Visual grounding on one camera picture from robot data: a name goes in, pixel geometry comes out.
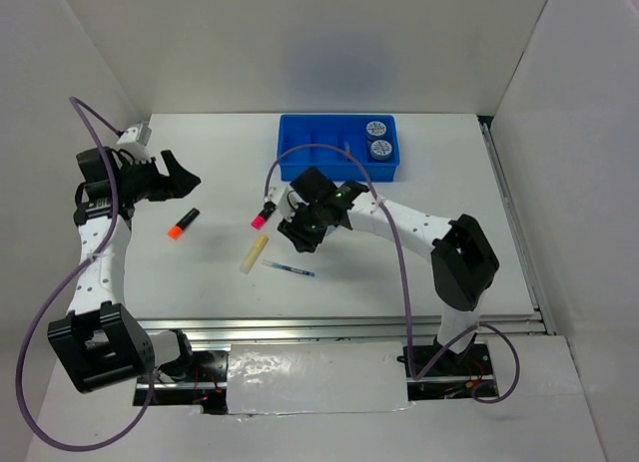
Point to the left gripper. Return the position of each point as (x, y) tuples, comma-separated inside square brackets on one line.
[(167, 187)]

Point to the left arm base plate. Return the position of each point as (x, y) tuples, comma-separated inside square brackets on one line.
[(202, 383)]

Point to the blue gel pen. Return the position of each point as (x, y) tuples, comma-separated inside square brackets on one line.
[(288, 268)]

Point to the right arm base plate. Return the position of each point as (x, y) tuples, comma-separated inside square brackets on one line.
[(454, 377)]

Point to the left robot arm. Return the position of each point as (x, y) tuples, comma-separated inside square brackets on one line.
[(99, 342)]

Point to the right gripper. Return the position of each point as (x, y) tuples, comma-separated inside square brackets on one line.
[(304, 240)]

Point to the red gel pen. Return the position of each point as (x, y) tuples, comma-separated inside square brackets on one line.
[(346, 148)]

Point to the orange highlighter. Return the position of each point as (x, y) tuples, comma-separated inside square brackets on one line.
[(179, 228)]

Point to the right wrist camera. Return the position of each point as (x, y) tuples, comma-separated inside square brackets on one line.
[(284, 199)]

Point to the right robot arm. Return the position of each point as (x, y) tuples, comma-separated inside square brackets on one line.
[(462, 261)]

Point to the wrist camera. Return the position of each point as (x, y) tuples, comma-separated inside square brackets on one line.
[(284, 199), (134, 141)]

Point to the blue plastic divided bin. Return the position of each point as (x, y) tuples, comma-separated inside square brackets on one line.
[(307, 140)]

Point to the yellow highlighter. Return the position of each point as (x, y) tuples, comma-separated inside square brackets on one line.
[(254, 253)]

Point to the white foil sheet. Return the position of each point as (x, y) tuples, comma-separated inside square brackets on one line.
[(316, 378)]

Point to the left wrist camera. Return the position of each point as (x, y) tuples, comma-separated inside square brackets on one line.
[(134, 141)]

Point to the pink highlighter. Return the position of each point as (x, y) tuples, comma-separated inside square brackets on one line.
[(263, 216)]

